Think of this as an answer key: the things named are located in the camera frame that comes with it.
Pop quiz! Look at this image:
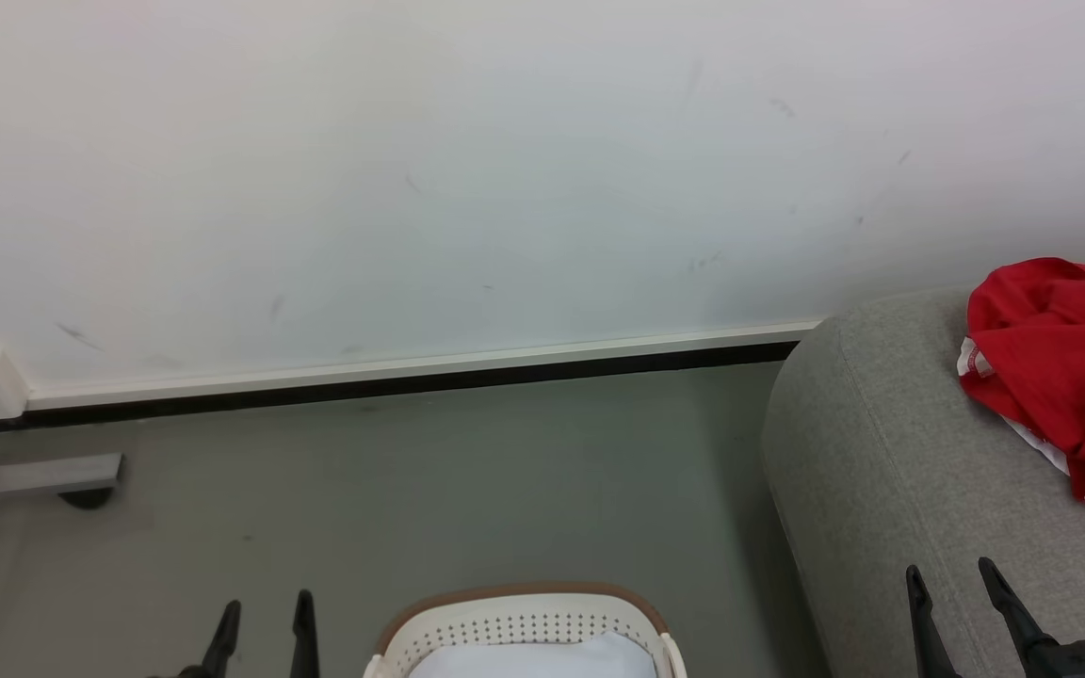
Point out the pale white garment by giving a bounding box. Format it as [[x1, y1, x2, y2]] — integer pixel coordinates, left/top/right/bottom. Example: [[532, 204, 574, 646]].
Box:
[[408, 631, 658, 678]]

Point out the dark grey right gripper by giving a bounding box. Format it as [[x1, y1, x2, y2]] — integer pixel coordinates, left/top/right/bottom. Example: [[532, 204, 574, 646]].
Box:
[[905, 557, 1085, 678]]

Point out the grey fabric sofa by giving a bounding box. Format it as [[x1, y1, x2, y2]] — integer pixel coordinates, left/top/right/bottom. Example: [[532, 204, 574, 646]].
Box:
[[761, 282, 1085, 678]]

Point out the black and white baseboard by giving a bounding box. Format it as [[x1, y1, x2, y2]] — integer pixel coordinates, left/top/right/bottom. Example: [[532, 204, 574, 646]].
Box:
[[0, 320, 821, 434]]

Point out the grey metal frame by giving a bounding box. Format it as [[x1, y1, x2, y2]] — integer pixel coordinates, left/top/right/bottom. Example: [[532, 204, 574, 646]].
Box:
[[0, 405, 124, 500]]

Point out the red garment with white trim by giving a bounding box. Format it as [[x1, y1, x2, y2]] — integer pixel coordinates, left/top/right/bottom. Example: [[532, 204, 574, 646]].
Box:
[[955, 257, 1085, 508]]

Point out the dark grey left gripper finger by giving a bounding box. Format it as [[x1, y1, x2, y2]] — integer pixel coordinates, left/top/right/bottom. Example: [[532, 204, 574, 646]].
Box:
[[290, 589, 320, 678], [202, 600, 242, 678]]

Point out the white perforated laundry basket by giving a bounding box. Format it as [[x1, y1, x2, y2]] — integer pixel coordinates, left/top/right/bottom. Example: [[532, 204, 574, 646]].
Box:
[[362, 582, 689, 678]]

